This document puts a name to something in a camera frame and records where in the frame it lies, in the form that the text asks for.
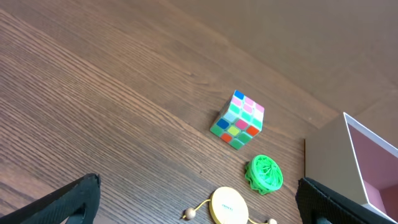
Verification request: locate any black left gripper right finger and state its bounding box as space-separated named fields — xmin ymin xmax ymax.
xmin=295 ymin=177 xmax=394 ymax=224

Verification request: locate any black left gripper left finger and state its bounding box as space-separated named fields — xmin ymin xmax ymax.
xmin=1 ymin=173 xmax=101 ymax=224

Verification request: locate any multicoloured puzzle cube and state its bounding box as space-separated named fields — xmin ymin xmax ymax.
xmin=210 ymin=90 xmax=265 ymax=150

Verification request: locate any white box with pink interior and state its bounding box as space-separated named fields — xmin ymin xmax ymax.
xmin=305 ymin=113 xmax=397 ymax=223

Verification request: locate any green round plastic toy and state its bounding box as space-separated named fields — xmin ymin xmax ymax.
xmin=244 ymin=154 xmax=284 ymax=195

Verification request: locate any yellow wooden rattle drum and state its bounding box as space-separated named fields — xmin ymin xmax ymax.
xmin=182 ymin=187 xmax=277 ymax=224

